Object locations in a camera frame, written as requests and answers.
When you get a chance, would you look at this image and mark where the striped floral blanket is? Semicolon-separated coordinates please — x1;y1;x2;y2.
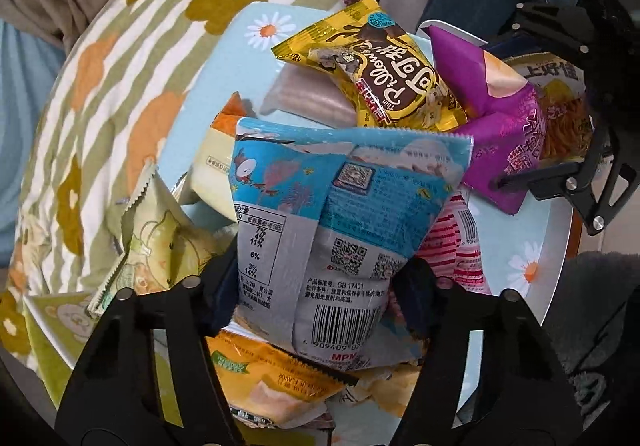
0;0;346;372

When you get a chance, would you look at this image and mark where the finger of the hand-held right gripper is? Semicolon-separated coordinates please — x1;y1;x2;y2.
480;0;598;77
494;119;640;236

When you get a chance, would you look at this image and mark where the orange patterned snack packet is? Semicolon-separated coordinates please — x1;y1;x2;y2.
215;94;247;129

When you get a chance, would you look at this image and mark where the pale green bear snack packet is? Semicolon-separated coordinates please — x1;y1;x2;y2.
87;166;236;322

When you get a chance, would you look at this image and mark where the pale yellow snack packet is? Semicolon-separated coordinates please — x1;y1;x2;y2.
192;123;241;222

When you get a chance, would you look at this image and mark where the blue cartoon snack packet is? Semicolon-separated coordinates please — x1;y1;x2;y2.
229;116;475;373

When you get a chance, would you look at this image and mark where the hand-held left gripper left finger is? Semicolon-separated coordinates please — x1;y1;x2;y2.
54;250;246;446

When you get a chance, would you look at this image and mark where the yellow and brown snack packet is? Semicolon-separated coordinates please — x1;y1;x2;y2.
271;0;468;132

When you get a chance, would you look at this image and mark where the orange-yellow snack packet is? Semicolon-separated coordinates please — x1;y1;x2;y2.
207;329;361;432

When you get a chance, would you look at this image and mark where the pink translucent snack packet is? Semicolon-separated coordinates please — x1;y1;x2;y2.
260;61;373;127

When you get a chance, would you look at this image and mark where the dark grey fuzzy cloth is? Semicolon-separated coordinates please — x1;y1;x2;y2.
542;251;640;446

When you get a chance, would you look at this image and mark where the yellow noodle snack packet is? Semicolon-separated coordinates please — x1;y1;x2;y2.
502;54;596;167

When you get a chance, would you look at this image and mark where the pale orange snack packet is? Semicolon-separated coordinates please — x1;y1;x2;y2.
345;363;423;422

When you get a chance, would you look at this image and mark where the light blue cloth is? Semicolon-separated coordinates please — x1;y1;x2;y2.
0;21;68;247

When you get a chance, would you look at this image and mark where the purple snack packet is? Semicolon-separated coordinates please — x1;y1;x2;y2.
429;24;548;216

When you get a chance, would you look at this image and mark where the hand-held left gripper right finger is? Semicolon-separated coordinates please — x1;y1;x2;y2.
390;256;584;446

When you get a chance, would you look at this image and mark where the pink striped snack packet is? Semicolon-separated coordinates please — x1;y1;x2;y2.
415;193;493;297

